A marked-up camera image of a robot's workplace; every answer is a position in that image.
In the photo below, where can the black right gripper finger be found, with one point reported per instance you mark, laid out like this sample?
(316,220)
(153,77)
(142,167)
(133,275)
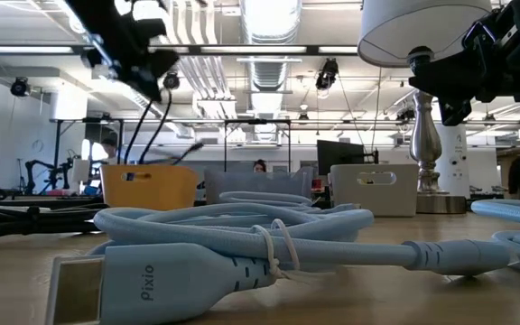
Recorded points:
(449,88)
(481,45)

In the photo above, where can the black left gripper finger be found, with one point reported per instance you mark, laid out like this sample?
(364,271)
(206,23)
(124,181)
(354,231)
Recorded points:
(160,61)
(151,28)

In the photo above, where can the black background robot arm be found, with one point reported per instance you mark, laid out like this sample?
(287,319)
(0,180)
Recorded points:
(54,176)

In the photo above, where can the white-shaded silver table lamp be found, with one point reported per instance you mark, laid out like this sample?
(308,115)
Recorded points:
(422,27)

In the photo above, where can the yellow plastic bin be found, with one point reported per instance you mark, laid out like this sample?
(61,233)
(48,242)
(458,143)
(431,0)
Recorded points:
(160,189)

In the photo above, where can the black computer monitor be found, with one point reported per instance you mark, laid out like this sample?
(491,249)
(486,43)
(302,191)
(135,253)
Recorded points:
(339,155)

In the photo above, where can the white plastic bin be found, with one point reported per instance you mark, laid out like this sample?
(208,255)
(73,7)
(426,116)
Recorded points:
(377,198)

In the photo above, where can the grey plastic bin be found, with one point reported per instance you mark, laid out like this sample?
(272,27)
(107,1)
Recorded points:
(251,182)

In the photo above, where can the black rig-mounted camera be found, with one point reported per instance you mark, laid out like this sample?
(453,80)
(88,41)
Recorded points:
(20,86)
(171,81)
(327,72)

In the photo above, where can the black background rig frame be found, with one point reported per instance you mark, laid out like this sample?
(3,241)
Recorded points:
(57,149)
(257,121)

